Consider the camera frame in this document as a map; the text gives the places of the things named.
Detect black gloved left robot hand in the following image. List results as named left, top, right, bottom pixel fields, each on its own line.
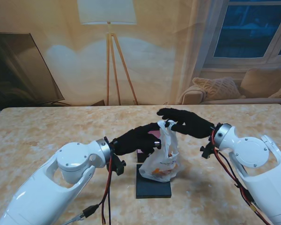
left=111, top=122, right=161, bottom=157

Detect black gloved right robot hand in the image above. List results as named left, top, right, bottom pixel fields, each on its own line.
left=156, top=107, right=216, bottom=139

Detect white plastic bag orange print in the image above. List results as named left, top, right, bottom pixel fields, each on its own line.
left=139, top=120, right=180, bottom=183

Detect black gift box pink inside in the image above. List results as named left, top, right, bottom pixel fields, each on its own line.
left=136, top=130, right=160, bottom=164

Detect black gift box lid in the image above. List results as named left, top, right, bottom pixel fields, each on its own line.
left=135, top=164, right=173, bottom=199

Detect printed living room backdrop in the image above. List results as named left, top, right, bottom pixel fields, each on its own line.
left=0, top=0, right=281, bottom=109

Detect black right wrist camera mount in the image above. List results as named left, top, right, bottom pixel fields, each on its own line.
left=200, top=140, right=217, bottom=159

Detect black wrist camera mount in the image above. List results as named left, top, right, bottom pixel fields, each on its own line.
left=200, top=140, right=217, bottom=159
left=106, top=154, right=126, bottom=176

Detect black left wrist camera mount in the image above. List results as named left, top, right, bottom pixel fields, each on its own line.
left=106, top=154, right=126, bottom=176

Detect red black left arm cables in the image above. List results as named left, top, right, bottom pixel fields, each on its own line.
left=100, top=154, right=113, bottom=225

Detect red black arm cables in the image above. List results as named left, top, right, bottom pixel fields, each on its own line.
left=210, top=132, right=270, bottom=225
left=100, top=154, right=113, bottom=225

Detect red black right arm cables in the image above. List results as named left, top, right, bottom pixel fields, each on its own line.
left=210, top=132, right=270, bottom=225

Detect grey usb cable black plug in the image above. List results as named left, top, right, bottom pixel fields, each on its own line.
left=65, top=204, right=100, bottom=225

